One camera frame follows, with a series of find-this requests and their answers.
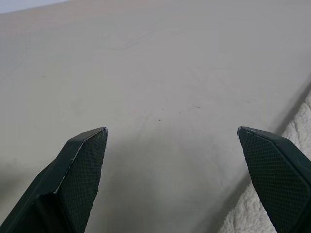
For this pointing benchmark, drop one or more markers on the light green terry towel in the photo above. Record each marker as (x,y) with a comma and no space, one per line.
(301,121)

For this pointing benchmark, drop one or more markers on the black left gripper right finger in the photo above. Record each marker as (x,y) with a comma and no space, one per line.
(274,170)

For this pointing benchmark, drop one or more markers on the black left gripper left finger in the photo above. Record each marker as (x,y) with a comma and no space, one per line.
(73,174)

